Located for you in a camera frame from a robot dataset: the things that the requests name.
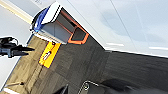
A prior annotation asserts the round base screw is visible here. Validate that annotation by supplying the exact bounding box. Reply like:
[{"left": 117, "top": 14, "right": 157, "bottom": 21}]
[{"left": 82, "top": 83, "right": 91, "bottom": 92}]

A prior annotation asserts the white table with orange legs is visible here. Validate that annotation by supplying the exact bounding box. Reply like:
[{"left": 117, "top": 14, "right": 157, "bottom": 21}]
[{"left": 32, "top": 1, "right": 90, "bottom": 46}]

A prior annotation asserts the white wardrobe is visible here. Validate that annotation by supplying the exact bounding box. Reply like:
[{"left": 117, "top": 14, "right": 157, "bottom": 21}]
[{"left": 59, "top": 0, "right": 168, "bottom": 60}]

